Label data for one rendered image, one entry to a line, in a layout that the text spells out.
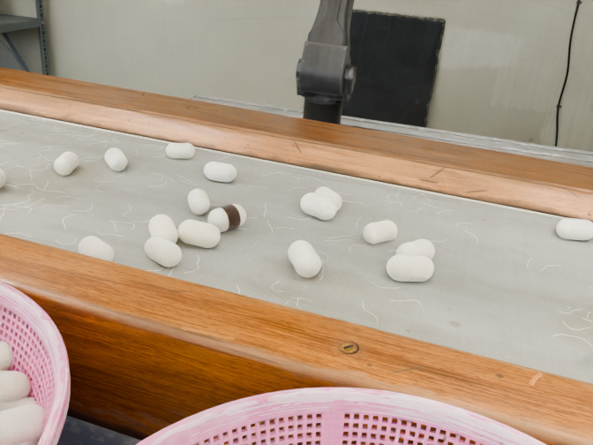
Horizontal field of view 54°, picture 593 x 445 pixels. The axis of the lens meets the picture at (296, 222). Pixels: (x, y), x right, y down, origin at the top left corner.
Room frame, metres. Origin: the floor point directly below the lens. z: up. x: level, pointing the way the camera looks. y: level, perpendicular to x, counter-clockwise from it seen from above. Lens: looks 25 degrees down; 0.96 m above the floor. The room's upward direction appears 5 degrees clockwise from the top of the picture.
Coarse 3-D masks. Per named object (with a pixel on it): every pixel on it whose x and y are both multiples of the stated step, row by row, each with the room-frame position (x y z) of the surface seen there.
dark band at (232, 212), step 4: (224, 208) 0.44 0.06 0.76; (228, 208) 0.44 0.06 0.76; (232, 208) 0.45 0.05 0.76; (236, 208) 0.45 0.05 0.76; (228, 212) 0.44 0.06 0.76; (232, 212) 0.44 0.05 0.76; (236, 212) 0.44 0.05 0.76; (228, 216) 0.44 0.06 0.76; (232, 216) 0.44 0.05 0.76; (236, 216) 0.44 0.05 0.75; (232, 220) 0.44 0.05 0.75; (236, 220) 0.44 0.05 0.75; (240, 220) 0.44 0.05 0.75; (232, 224) 0.44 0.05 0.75; (236, 224) 0.44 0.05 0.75; (228, 228) 0.44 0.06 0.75; (232, 228) 0.44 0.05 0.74
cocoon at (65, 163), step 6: (60, 156) 0.53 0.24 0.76; (66, 156) 0.54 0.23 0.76; (72, 156) 0.54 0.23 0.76; (54, 162) 0.53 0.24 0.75; (60, 162) 0.53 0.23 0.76; (66, 162) 0.53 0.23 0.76; (72, 162) 0.53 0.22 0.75; (78, 162) 0.55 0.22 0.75; (54, 168) 0.53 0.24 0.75; (60, 168) 0.52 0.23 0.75; (66, 168) 0.53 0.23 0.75; (72, 168) 0.53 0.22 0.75; (60, 174) 0.53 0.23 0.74; (66, 174) 0.53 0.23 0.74
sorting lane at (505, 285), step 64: (0, 128) 0.66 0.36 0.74; (64, 128) 0.68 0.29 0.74; (0, 192) 0.48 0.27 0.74; (64, 192) 0.49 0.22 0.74; (128, 192) 0.50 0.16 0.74; (256, 192) 0.53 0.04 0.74; (384, 192) 0.56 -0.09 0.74; (128, 256) 0.38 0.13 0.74; (192, 256) 0.39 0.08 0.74; (256, 256) 0.40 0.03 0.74; (320, 256) 0.41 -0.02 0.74; (384, 256) 0.42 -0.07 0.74; (448, 256) 0.43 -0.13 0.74; (512, 256) 0.45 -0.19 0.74; (576, 256) 0.46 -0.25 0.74; (384, 320) 0.33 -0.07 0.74; (448, 320) 0.34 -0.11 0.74; (512, 320) 0.35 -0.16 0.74; (576, 320) 0.35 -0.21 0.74
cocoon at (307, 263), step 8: (296, 248) 0.39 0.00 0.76; (304, 248) 0.39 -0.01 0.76; (312, 248) 0.39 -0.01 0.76; (296, 256) 0.38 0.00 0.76; (304, 256) 0.38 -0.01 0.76; (312, 256) 0.38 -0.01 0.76; (296, 264) 0.37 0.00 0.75; (304, 264) 0.37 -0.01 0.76; (312, 264) 0.37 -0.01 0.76; (320, 264) 0.38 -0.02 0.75; (296, 272) 0.38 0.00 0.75; (304, 272) 0.37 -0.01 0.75; (312, 272) 0.37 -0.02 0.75
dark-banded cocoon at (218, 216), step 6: (234, 204) 0.45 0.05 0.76; (216, 210) 0.44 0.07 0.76; (222, 210) 0.44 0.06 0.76; (240, 210) 0.45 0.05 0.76; (210, 216) 0.44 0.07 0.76; (216, 216) 0.43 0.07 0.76; (222, 216) 0.43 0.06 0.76; (240, 216) 0.45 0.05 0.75; (210, 222) 0.43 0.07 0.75; (216, 222) 0.43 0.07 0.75; (222, 222) 0.43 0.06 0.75; (228, 222) 0.44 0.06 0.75; (240, 222) 0.44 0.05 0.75; (222, 228) 0.43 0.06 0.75
